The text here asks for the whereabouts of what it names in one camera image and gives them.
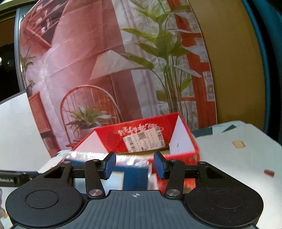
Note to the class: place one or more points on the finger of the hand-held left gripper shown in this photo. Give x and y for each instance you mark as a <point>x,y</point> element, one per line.
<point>13,179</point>

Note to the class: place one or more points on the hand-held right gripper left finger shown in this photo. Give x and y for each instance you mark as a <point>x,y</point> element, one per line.
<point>109,165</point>

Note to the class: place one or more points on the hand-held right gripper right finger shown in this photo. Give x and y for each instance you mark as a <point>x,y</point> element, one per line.
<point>159,165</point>

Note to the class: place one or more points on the blue and white plastic packet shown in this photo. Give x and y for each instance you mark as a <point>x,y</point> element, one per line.
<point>134,176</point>

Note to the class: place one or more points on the red strawberry print box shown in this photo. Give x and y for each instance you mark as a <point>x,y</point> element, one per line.
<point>110,136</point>

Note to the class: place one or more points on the wall poster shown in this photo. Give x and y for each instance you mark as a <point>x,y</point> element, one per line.
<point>77,55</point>

